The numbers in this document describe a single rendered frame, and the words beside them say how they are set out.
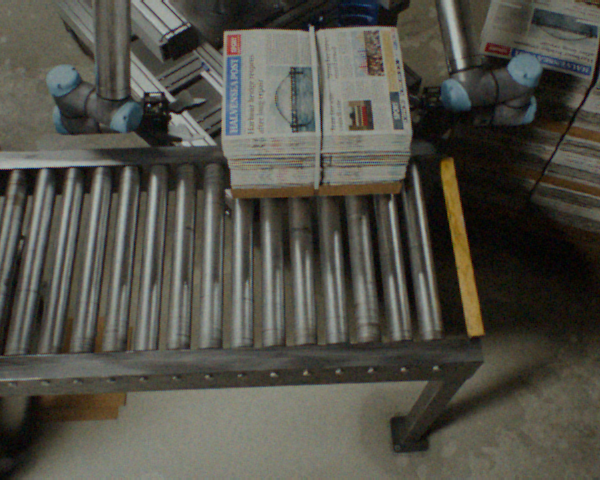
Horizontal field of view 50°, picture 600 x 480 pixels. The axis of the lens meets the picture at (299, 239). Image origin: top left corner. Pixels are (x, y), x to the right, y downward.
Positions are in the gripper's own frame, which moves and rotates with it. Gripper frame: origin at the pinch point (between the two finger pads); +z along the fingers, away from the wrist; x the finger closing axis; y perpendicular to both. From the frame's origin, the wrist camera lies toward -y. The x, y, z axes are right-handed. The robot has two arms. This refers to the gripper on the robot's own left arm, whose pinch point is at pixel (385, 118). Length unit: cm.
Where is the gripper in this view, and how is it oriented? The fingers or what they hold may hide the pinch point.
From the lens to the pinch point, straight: 163.2
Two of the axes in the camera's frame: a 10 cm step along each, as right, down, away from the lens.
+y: 0.0, -4.7, -8.8
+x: 0.4, 8.8, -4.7
